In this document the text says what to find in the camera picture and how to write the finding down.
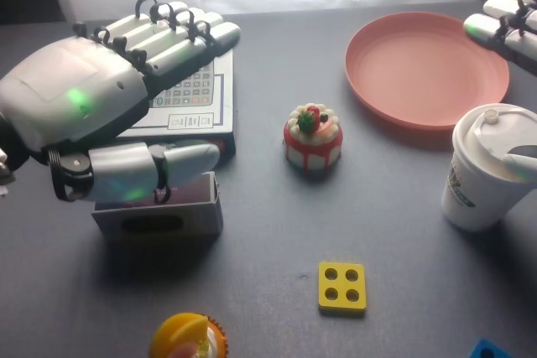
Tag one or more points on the grey tablecloth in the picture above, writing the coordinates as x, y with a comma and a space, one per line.
260, 228

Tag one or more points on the calculator product box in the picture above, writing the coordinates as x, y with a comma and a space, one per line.
218, 98

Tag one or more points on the yellow four-hole block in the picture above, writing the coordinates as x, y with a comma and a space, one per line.
342, 303

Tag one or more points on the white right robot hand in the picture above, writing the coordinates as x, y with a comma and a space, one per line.
520, 35

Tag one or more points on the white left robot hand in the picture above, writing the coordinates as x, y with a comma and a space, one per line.
63, 85

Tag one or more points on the white paper coffee cup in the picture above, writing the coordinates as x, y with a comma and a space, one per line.
474, 173

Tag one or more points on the pink round plate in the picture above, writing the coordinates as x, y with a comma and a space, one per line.
419, 69

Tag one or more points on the toy strawberry cake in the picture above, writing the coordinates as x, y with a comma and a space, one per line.
312, 140

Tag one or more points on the toy orange cupcake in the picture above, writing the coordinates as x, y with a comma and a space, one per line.
184, 333

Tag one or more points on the blue toy block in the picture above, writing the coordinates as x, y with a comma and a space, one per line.
491, 349

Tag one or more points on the purple rectangular box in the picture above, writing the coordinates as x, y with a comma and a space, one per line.
193, 215

